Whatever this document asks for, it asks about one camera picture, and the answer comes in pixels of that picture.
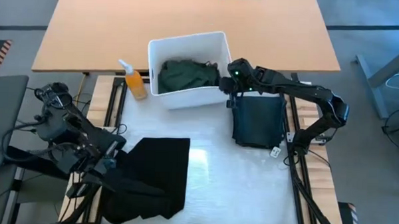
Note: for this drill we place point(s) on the black hazard-striped box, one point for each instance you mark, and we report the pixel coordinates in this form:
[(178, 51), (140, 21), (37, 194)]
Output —
[(345, 220)]

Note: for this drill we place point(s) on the white paper garment tag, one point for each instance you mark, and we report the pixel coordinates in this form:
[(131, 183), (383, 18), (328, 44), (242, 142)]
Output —
[(275, 152)]

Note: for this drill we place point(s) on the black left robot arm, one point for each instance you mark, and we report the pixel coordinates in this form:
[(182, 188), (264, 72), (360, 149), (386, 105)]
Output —
[(59, 120)]

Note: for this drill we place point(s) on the dark grey chair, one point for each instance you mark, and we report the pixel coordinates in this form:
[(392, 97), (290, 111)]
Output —
[(3, 118)]

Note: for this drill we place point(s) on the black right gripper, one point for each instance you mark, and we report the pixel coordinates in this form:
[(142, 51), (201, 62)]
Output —
[(242, 77)]

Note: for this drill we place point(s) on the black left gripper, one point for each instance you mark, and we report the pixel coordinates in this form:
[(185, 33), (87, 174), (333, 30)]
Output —
[(101, 155)]

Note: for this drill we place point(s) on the dark green garment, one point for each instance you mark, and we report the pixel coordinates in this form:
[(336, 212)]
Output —
[(184, 76)]

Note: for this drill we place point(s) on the orange spray bottle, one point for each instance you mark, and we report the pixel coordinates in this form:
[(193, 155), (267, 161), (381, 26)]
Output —
[(136, 84)]

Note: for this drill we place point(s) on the tan wooden desk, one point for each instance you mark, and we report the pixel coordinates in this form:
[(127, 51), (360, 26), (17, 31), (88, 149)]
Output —
[(122, 26)]

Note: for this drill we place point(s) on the white plastic laundry basket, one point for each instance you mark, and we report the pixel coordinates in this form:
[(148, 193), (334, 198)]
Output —
[(186, 101)]

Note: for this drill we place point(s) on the dark blue denim jeans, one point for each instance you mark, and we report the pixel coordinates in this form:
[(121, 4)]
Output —
[(259, 120)]

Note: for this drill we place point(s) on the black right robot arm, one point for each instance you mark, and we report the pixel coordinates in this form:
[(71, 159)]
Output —
[(306, 90)]

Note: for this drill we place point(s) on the black aluminium table frame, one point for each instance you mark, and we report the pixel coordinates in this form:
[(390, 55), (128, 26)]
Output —
[(298, 202)]

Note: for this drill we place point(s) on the black garment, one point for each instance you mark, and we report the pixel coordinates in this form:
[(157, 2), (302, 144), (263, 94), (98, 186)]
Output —
[(157, 170)]

